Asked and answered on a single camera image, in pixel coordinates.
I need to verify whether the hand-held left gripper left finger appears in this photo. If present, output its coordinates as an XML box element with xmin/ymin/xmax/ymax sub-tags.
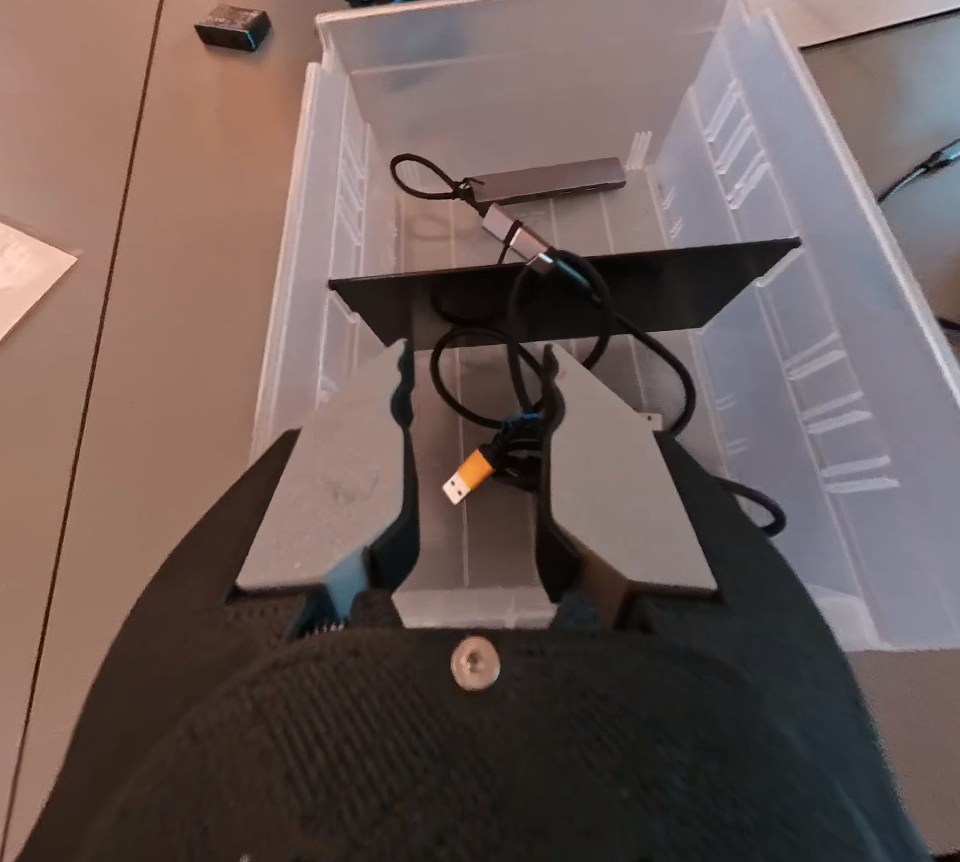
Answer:
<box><xmin>232</xmin><ymin>339</ymin><xmax>421</xmax><ymax>592</ymax></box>

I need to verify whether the white paper sheet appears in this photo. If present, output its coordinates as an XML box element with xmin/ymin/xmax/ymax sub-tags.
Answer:
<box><xmin>0</xmin><ymin>220</ymin><xmax>80</xmax><ymax>346</ymax></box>

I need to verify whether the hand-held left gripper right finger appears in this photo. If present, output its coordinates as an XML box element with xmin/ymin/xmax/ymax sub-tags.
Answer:
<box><xmin>534</xmin><ymin>343</ymin><xmax>719</xmax><ymax>617</ymax></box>

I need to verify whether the black usb cable orange plug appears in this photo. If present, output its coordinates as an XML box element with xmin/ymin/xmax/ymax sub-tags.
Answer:
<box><xmin>429</xmin><ymin>232</ymin><xmax>787</xmax><ymax>539</ymax></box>

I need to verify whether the thin black cable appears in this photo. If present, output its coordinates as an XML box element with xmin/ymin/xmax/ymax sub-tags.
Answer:
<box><xmin>877</xmin><ymin>140</ymin><xmax>960</xmax><ymax>205</ymax></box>

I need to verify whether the clear plastic bin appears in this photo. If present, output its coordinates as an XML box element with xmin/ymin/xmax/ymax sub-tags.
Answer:
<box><xmin>251</xmin><ymin>0</ymin><xmax>960</xmax><ymax>653</ymax></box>

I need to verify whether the black bin divider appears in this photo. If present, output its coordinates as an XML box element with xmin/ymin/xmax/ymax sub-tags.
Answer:
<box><xmin>327</xmin><ymin>238</ymin><xmax>802</xmax><ymax>352</ymax></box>

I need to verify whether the small black battery box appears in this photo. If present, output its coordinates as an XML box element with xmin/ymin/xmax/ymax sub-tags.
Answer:
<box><xmin>193</xmin><ymin>4</ymin><xmax>273</xmax><ymax>53</ymax></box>

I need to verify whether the grey usb hub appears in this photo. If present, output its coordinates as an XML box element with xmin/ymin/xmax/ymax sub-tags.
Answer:
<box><xmin>388</xmin><ymin>153</ymin><xmax>628</xmax><ymax>244</ymax></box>

